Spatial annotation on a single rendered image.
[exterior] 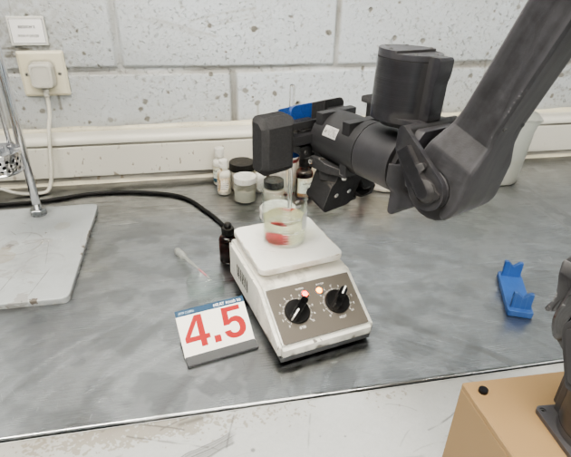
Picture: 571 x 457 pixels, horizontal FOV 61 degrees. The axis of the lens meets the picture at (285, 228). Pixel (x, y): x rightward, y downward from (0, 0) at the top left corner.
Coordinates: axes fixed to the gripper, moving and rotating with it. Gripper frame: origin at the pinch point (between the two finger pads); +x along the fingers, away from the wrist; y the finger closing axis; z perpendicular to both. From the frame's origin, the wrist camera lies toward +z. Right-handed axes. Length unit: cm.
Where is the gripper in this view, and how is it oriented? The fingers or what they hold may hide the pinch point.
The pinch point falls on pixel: (298, 120)
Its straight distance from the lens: 59.1
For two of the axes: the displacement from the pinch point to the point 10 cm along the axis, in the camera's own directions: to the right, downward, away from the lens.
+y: 8.1, -2.8, 5.2
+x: -5.9, -4.1, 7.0
